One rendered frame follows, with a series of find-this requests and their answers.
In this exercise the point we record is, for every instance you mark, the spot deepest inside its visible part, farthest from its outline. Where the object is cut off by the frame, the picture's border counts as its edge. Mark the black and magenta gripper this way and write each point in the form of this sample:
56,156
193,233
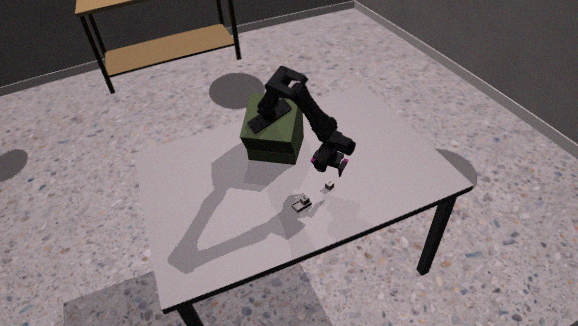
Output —
336,163

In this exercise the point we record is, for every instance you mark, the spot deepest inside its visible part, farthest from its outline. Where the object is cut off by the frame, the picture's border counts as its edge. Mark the white cube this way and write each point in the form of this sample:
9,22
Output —
304,200
329,185

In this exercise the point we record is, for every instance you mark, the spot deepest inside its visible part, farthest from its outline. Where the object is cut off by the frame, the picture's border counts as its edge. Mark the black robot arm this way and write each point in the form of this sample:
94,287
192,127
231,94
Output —
322,125

